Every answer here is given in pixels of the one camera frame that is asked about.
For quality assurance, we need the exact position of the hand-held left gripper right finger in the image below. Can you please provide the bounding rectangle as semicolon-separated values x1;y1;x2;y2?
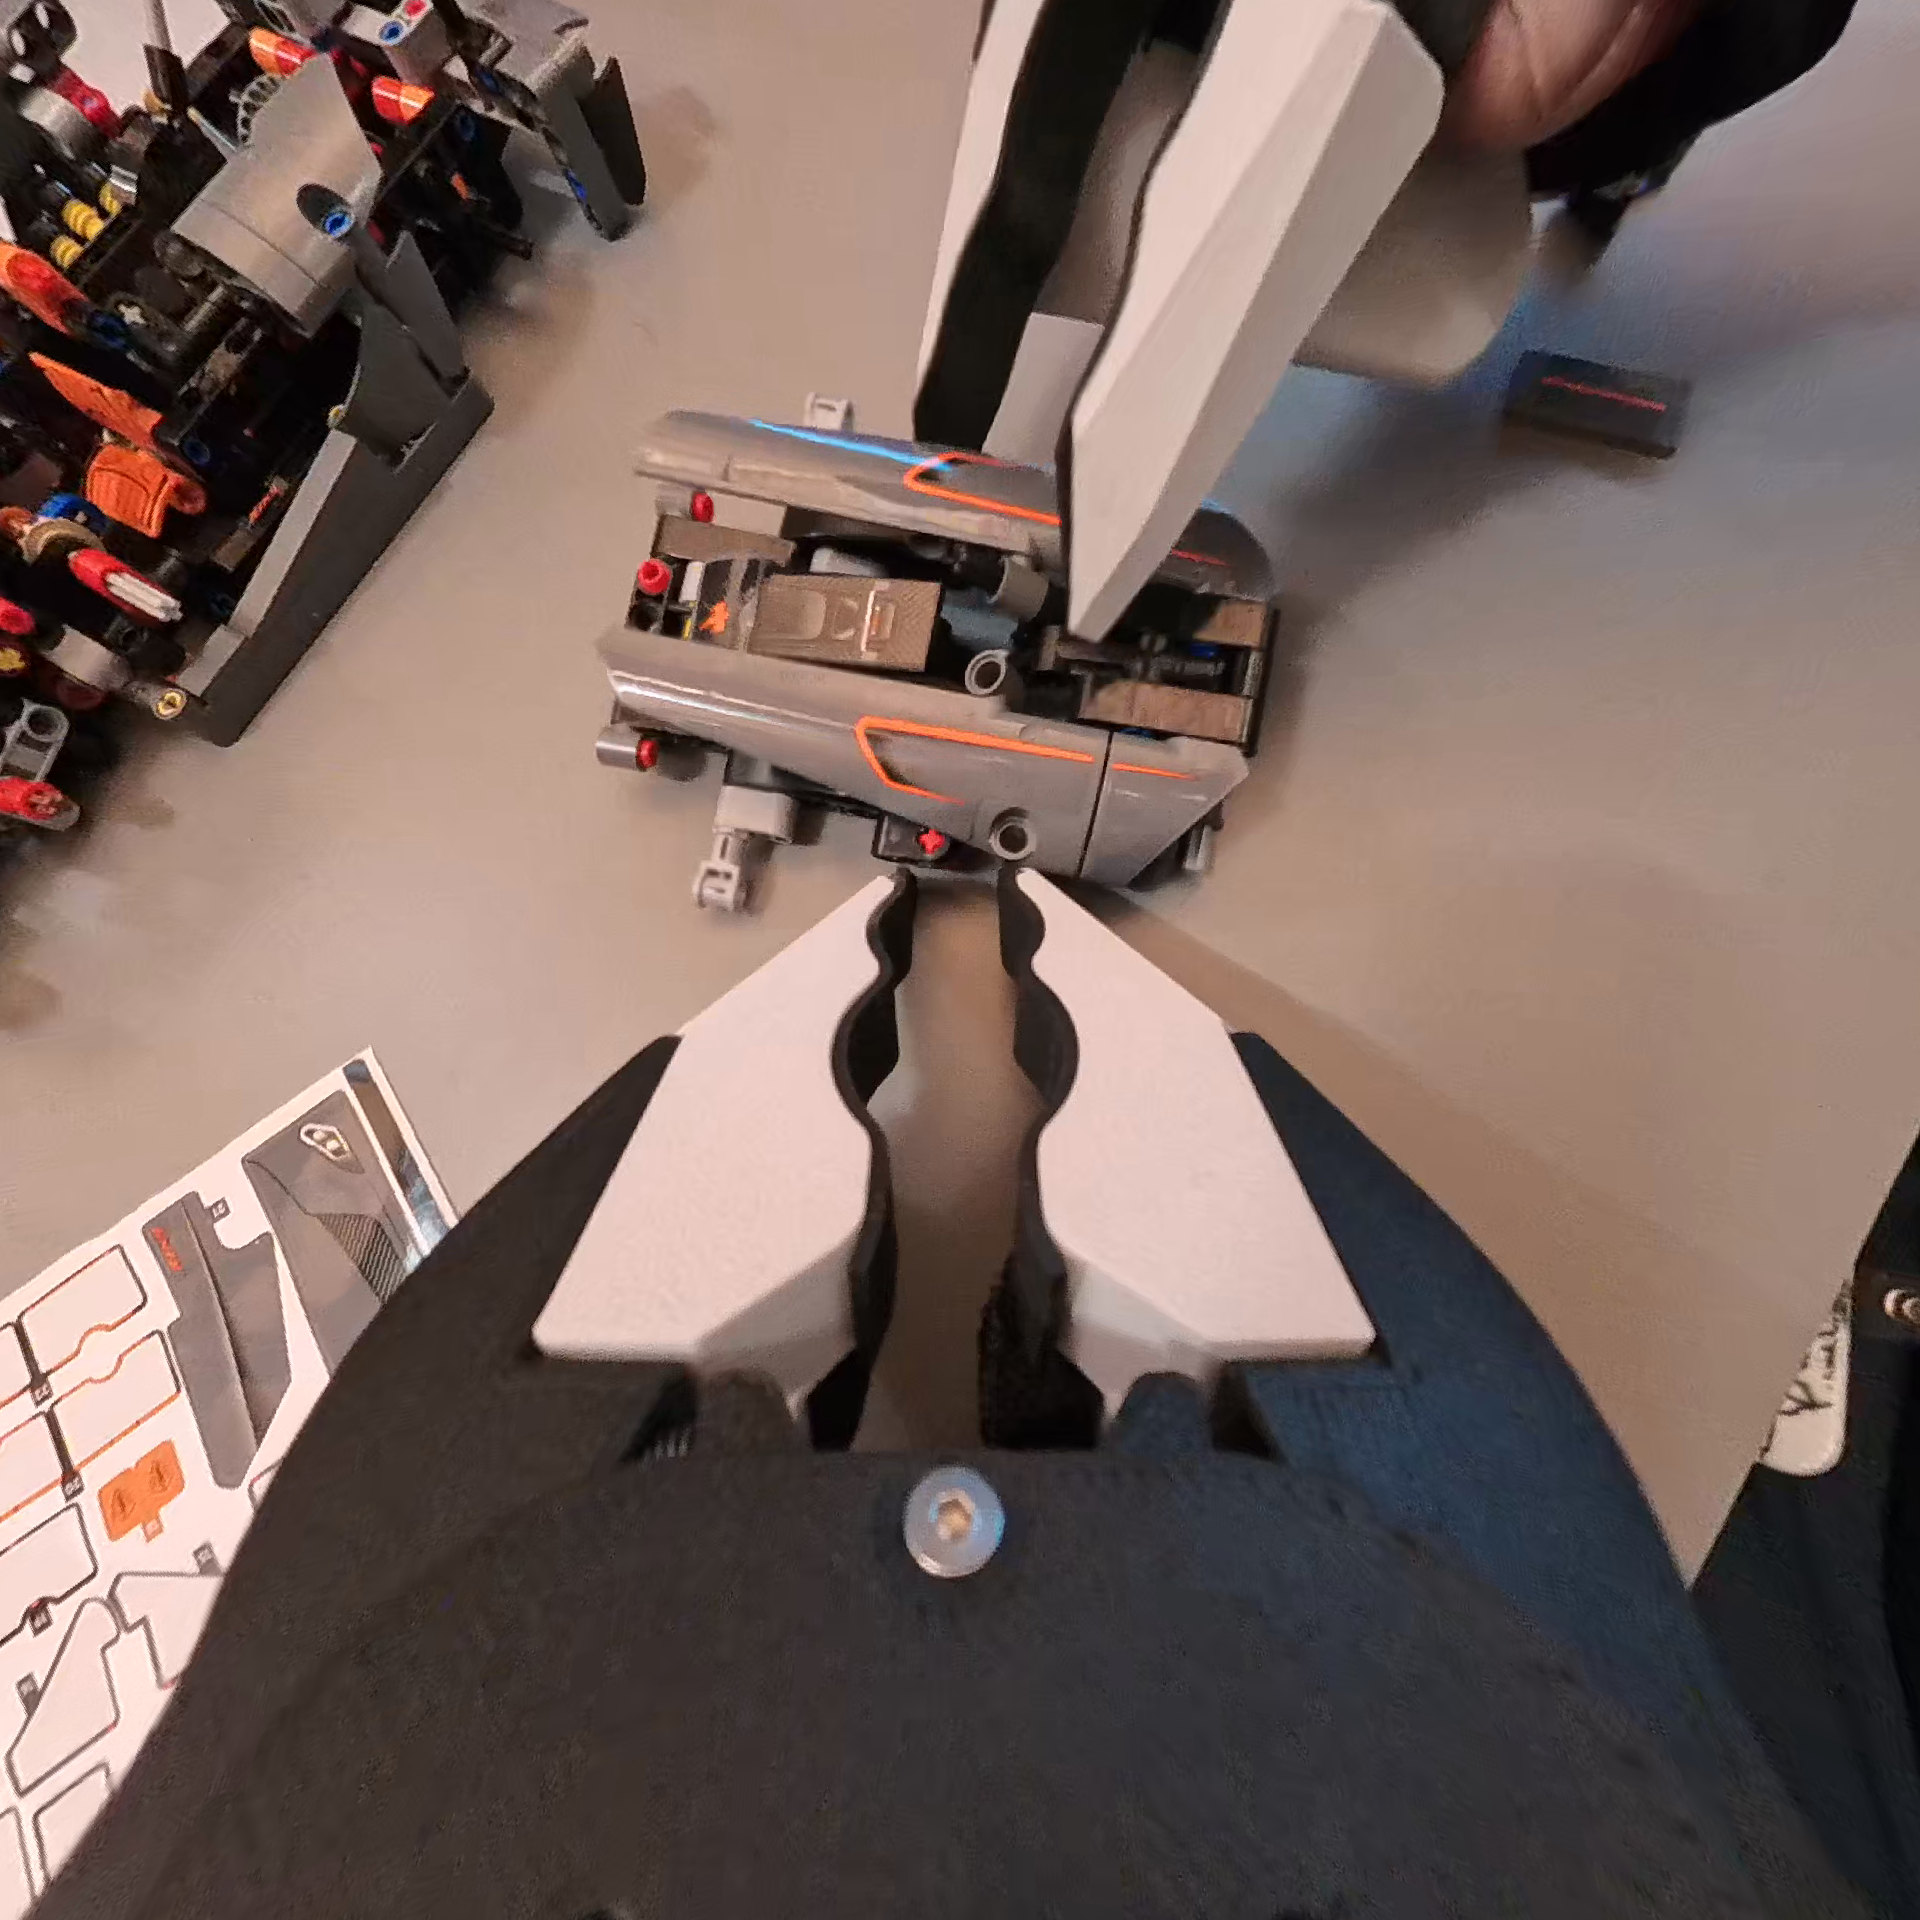
981;869;1380;1449

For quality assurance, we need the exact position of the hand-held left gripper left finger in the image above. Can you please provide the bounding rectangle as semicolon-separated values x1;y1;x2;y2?
531;874;920;1449

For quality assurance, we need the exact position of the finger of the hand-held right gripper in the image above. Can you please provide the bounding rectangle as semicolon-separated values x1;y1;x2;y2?
1056;0;1450;644
911;0;1235;455

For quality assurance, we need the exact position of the small lego car subassembly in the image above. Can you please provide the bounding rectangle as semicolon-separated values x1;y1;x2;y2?
591;392;1283;917

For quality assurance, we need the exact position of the dark grey red-striped lego tile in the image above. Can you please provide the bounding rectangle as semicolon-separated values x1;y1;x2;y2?
1504;348;1694;460

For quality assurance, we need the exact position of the lego sticker sheet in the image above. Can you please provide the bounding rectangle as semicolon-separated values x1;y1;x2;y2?
0;1049;460;1920

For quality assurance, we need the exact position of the large lego car chassis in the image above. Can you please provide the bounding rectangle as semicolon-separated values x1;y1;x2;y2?
0;0;650;841

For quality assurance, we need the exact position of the person's right hand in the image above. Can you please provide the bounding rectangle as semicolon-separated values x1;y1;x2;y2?
1454;0;1711;147

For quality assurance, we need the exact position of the person's dark green shirt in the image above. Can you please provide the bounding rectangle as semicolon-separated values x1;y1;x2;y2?
1686;1124;1920;1920

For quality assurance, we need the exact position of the white lanyard badge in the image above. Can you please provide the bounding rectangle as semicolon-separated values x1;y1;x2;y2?
1769;1274;1861;1480

